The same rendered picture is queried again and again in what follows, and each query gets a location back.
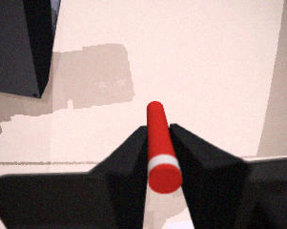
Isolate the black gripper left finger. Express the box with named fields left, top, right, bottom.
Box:
left=0, top=125, right=148, bottom=229

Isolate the red peg with white band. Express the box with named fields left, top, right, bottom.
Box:
left=146, top=101, right=182, bottom=194

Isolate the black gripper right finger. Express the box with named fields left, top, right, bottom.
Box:
left=170, top=123, right=287, bottom=229

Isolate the grey sloped panel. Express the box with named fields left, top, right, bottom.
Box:
left=0, top=0, right=61, bottom=99

